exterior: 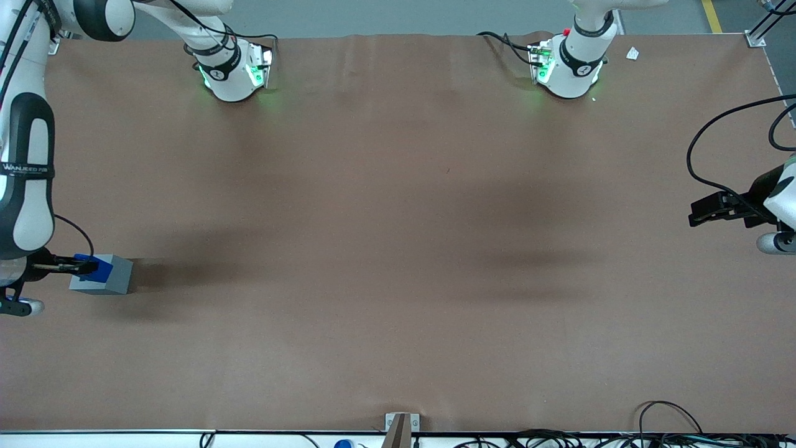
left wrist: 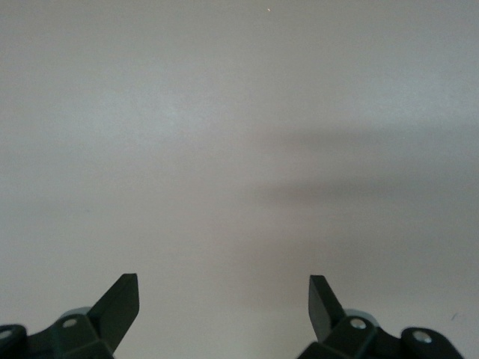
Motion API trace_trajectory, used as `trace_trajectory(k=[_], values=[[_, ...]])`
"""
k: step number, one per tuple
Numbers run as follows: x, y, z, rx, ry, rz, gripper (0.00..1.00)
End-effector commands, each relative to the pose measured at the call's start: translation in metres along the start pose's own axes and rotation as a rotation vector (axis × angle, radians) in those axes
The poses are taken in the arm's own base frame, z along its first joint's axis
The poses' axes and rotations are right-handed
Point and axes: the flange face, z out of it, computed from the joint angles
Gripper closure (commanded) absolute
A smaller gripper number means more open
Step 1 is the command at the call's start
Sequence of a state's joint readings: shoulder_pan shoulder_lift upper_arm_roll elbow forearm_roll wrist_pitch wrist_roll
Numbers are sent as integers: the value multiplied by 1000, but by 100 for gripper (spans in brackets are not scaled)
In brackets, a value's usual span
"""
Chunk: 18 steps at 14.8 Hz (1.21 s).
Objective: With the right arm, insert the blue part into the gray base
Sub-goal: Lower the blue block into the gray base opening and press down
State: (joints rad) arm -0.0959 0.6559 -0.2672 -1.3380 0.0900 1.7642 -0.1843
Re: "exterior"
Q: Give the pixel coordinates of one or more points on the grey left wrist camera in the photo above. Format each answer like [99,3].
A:
[774,242]

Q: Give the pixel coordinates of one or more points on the grey metal table bracket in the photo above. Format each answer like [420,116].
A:
[415,422]

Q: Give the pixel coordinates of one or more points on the small blue plastic part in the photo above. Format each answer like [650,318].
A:
[105,267]

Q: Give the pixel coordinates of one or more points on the gray square base block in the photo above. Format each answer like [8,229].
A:
[118,279]

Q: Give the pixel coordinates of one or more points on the brown camera mount post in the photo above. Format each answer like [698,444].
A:
[396,432]

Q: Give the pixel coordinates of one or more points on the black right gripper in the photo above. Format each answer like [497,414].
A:
[41,266]

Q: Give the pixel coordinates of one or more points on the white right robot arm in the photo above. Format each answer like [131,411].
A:
[31,186]

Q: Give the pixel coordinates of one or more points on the small white paper scrap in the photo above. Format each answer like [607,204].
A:
[632,53]

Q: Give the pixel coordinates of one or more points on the large table cover sheet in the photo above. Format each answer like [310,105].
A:
[398,249]

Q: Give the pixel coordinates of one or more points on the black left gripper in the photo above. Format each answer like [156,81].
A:
[759,188]

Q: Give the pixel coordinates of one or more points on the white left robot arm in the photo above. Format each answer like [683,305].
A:
[575,68]

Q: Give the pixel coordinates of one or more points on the blue round cap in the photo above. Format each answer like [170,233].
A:
[343,444]

